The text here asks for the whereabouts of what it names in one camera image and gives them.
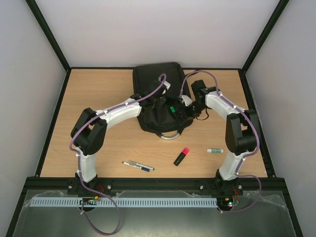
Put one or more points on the glue stick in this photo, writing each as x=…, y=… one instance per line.
x=212, y=150

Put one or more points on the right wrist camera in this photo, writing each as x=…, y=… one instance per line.
x=186, y=100

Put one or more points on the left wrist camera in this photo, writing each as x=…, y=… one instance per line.
x=166, y=85

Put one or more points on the black student bag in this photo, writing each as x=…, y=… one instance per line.
x=160, y=113

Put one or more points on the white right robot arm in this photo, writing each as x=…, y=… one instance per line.
x=242, y=136

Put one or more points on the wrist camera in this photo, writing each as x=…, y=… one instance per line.
x=166, y=85
x=186, y=100

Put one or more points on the blue whiteboard marker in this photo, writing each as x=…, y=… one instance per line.
x=136, y=166

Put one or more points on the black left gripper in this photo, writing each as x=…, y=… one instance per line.
x=163, y=103

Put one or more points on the pink highlighter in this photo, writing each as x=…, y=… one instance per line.
x=181, y=156

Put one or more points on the grey slotted cable duct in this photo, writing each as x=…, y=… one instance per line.
x=123, y=202

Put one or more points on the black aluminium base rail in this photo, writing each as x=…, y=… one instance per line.
x=202, y=186

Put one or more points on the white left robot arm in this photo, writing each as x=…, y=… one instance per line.
x=89, y=132

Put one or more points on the green highlighter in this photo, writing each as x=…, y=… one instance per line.
x=173, y=111

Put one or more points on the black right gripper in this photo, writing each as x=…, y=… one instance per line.
x=184, y=112

